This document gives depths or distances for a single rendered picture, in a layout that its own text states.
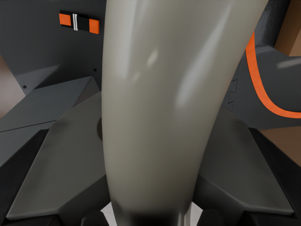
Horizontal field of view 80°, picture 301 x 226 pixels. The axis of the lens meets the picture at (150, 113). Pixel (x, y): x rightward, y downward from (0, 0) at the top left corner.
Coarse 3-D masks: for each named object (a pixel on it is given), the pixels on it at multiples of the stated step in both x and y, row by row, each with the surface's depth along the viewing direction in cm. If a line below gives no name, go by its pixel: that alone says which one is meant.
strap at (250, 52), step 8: (248, 48) 95; (248, 56) 97; (248, 64) 100; (256, 64) 100; (256, 72) 102; (256, 80) 105; (256, 88) 108; (264, 96) 111; (264, 104) 115; (272, 104) 115; (280, 112) 118; (288, 112) 118; (296, 112) 118
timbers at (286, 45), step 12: (300, 0) 77; (288, 12) 84; (300, 12) 77; (288, 24) 84; (300, 24) 77; (288, 36) 84; (300, 36) 79; (276, 48) 92; (288, 48) 84; (300, 48) 82
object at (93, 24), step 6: (60, 12) 85; (66, 12) 85; (60, 18) 86; (66, 18) 86; (72, 18) 86; (78, 18) 84; (84, 18) 84; (90, 18) 83; (66, 24) 87; (72, 24) 88; (78, 24) 86; (84, 24) 85; (90, 24) 84; (96, 24) 83; (90, 30) 86; (96, 30) 85
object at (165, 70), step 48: (144, 0) 3; (192, 0) 2; (240, 0) 3; (144, 48) 3; (192, 48) 3; (240, 48) 3; (144, 96) 3; (192, 96) 3; (144, 144) 4; (192, 144) 4; (144, 192) 4; (192, 192) 6
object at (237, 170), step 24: (216, 120) 8; (240, 120) 8; (216, 144) 7; (240, 144) 7; (216, 168) 6; (240, 168) 6; (264, 168) 6; (216, 192) 6; (240, 192) 5; (264, 192) 5; (240, 216) 5
